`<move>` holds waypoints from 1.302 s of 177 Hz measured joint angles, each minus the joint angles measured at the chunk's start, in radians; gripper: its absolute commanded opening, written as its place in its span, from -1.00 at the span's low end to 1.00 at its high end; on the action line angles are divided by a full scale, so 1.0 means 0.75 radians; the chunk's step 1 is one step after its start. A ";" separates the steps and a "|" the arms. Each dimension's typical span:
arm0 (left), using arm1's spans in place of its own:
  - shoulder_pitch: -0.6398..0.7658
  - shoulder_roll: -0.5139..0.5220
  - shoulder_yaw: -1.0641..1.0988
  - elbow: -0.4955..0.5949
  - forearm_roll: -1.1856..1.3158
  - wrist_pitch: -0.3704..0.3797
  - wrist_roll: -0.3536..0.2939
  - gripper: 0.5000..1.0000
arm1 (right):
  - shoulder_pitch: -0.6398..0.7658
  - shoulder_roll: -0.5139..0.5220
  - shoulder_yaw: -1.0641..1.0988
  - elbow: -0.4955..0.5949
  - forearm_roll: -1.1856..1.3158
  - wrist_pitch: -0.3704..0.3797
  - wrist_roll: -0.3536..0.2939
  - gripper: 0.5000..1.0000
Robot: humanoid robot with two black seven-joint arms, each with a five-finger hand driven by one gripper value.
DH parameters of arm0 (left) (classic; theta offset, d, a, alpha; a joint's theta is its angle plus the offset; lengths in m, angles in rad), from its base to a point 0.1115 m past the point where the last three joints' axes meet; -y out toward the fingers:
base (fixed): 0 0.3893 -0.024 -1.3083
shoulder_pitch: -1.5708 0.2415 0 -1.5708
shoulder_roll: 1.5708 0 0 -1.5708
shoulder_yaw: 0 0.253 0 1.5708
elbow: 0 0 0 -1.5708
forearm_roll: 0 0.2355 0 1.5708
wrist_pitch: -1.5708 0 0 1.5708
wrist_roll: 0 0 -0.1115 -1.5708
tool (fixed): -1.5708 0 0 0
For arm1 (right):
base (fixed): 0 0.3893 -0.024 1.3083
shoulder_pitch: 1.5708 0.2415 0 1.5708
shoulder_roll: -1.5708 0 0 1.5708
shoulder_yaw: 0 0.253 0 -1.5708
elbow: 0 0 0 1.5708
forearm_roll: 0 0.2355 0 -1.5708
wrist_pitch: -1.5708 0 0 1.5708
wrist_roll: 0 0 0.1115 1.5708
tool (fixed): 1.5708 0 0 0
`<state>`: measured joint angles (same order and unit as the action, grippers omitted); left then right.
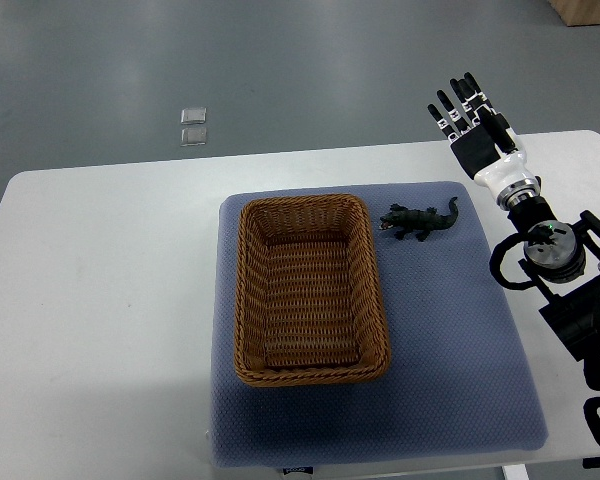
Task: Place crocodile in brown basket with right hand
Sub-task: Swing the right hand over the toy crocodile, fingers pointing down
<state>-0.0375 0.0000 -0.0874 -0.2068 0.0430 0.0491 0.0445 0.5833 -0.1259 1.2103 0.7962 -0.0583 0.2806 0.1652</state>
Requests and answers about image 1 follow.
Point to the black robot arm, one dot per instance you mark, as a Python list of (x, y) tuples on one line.
[(562, 261)]

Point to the lower floor socket plate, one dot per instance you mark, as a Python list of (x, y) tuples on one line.
[(194, 136)]

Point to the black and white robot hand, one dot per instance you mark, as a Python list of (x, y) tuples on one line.
[(483, 142)]

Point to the brown wicker basket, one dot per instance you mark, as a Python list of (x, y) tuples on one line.
[(309, 307)]

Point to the upper floor socket plate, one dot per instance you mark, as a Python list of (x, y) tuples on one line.
[(193, 115)]

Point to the blue-grey foam mat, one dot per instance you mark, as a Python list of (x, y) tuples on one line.
[(458, 381)]

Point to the dark toy crocodile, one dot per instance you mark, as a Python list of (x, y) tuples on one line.
[(422, 222)]

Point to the wooden box corner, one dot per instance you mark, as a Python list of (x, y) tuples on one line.
[(577, 12)]

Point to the floor socket plate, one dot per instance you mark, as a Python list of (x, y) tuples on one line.
[(194, 136), (193, 115)]

